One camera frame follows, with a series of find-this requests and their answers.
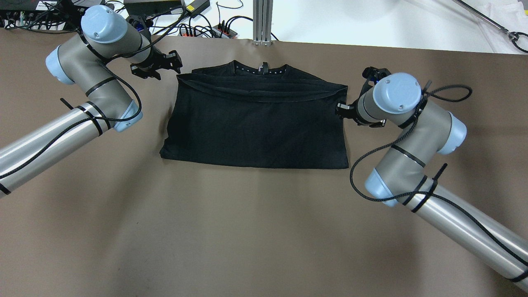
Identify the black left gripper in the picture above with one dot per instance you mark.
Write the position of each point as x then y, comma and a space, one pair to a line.
153, 61

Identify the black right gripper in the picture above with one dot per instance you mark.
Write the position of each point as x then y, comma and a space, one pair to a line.
352, 112

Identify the black graphic t-shirt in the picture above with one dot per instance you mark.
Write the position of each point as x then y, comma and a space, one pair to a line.
236, 116

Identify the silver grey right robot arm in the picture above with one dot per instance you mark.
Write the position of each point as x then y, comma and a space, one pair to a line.
394, 173

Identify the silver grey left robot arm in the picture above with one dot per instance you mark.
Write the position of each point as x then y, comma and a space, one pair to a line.
82, 60

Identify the black power adapter yellow label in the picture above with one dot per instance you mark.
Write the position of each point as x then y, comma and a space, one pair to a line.
193, 8

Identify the grey orange power strip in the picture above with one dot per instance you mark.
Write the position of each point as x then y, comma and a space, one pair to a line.
216, 32

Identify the black power supply box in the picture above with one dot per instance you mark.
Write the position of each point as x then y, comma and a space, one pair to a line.
151, 7

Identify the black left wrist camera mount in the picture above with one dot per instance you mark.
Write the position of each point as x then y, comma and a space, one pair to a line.
141, 24

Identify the aluminium profile post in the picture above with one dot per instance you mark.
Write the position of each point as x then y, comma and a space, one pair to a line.
262, 21

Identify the black electronics box with cables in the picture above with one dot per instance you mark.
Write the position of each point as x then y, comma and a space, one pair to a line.
45, 15

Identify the metal rod with ring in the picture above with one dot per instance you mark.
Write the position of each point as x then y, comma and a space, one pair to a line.
513, 36

